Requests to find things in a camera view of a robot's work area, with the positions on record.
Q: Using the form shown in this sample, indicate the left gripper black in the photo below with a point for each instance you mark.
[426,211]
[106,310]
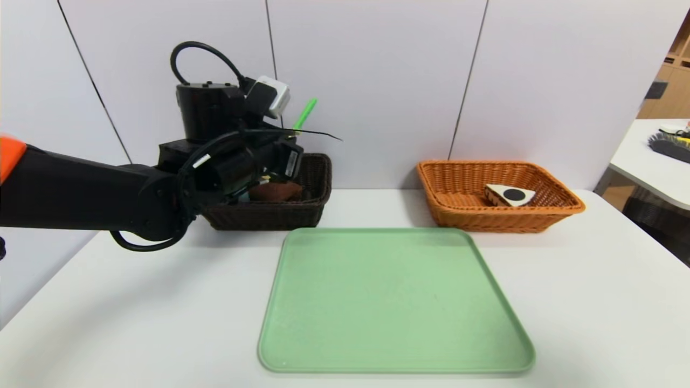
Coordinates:
[291,163]

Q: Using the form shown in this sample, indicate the brown towel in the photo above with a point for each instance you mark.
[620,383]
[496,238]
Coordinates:
[277,191]

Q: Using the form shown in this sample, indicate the chocolate blueberry cake slice toy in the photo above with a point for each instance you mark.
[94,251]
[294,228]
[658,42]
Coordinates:
[509,195]

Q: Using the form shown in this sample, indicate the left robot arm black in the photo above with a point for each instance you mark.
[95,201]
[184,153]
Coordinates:
[108,194]

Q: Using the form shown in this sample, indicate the dark brown wicker basket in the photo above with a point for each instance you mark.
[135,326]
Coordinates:
[291,213]

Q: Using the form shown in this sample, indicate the orange wicker basket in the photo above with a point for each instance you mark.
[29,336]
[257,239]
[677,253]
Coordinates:
[506,215]

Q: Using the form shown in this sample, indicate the light green plastic tray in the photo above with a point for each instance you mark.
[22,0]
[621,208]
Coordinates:
[388,312]

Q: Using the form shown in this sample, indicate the white side table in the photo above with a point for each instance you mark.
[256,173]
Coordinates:
[647,175]

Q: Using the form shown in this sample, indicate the black woven bin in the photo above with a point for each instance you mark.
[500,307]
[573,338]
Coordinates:
[660,226]

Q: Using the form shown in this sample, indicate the black bristle brush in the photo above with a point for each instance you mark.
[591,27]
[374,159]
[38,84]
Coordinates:
[671,148]

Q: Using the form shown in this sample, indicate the wooden shelf unit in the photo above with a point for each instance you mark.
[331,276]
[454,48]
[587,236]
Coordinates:
[671,91]

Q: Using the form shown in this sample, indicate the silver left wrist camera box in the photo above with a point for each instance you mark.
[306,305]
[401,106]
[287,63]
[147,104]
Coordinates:
[272,97]

